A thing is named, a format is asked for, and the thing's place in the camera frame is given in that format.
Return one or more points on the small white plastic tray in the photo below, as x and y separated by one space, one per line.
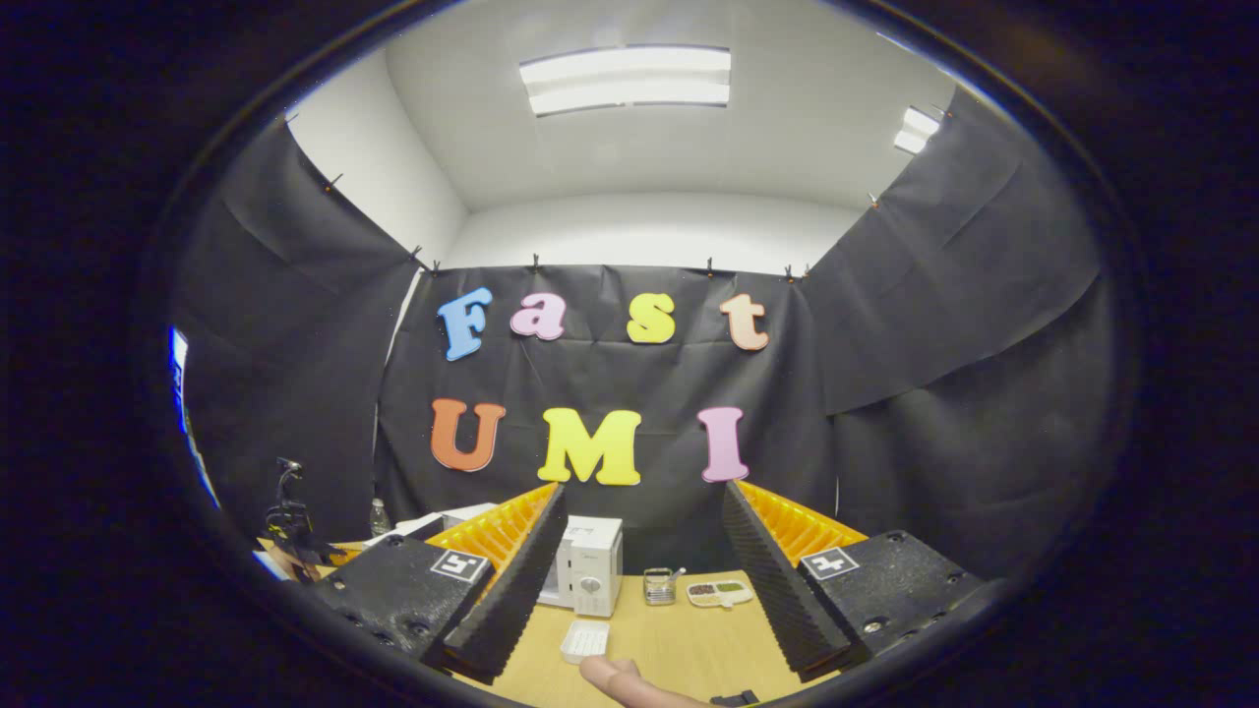
585 641

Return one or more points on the small ceiling light panel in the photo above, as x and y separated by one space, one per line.
918 129

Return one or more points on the large ceiling light panel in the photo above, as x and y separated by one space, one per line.
627 81

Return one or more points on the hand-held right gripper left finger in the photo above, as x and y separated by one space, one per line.
516 590

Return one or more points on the white microwave oven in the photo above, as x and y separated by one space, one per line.
590 565

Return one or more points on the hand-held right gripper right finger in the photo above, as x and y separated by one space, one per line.
772 590

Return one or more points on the divided cream condiment dish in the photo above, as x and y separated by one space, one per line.
720 592

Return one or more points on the clear plastic water bottle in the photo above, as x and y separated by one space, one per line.
379 519

